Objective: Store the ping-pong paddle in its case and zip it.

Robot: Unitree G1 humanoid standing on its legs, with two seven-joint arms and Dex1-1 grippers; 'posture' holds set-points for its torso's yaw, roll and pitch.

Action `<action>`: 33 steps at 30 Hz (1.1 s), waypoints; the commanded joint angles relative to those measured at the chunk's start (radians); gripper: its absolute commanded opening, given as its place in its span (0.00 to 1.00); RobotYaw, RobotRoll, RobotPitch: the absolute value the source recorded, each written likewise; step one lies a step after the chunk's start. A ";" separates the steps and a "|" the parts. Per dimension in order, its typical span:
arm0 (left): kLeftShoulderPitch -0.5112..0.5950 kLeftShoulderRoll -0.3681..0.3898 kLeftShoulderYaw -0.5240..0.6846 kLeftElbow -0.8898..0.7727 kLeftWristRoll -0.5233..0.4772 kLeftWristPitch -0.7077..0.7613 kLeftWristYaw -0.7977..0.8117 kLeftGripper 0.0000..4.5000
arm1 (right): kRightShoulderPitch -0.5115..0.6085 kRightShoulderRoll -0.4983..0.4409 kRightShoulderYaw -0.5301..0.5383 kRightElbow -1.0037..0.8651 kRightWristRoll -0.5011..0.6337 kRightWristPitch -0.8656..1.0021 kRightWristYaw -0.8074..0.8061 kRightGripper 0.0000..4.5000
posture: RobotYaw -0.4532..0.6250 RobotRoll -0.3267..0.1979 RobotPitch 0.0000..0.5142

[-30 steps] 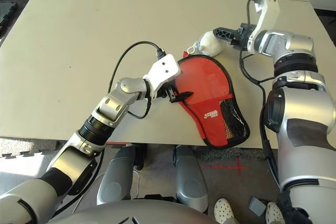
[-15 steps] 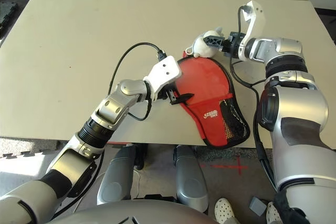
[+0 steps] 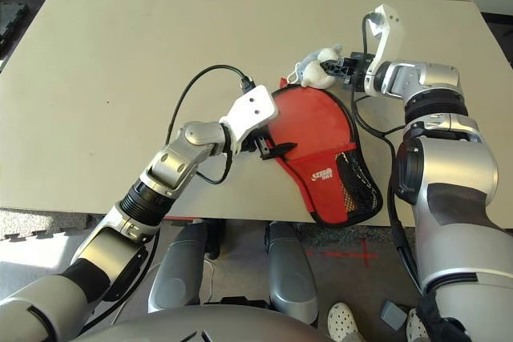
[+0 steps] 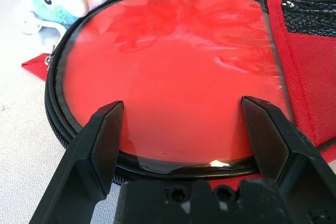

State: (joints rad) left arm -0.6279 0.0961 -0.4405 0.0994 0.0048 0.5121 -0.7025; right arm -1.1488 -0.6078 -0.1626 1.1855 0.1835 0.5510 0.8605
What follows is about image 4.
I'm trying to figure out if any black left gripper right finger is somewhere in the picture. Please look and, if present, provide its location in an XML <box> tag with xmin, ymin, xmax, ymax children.
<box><xmin>240</xmin><ymin>96</ymin><xmax>336</xmax><ymax>224</ymax></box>

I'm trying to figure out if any white and teal plush toy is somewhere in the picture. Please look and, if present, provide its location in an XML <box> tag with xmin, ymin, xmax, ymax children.
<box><xmin>10</xmin><ymin>0</ymin><xmax>118</xmax><ymax>36</ymax></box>

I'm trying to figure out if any red and black paddle case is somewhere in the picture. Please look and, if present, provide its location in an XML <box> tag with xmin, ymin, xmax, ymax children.
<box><xmin>21</xmin><ymin>0</ymin><xmax>336</xmax><ymax>190</ymax></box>

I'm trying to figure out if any red ping-pong paddle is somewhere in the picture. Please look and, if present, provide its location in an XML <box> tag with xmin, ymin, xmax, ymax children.
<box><xmin>62</xmin><ymin>0</ymin><xmax>287</xmax><ymax>163</ymax></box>

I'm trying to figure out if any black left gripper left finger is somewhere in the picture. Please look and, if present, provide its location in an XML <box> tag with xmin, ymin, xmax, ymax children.
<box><xmin>30</xmin><ymin>100</ymin><xmax>124</xmax><ymax>224</ymax></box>

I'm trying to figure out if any silver zipper pull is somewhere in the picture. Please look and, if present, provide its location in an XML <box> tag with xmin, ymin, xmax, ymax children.
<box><xmin>44</xmin><ymin>45</ymin><xmax>57</xmax><ymax>71</ymax></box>

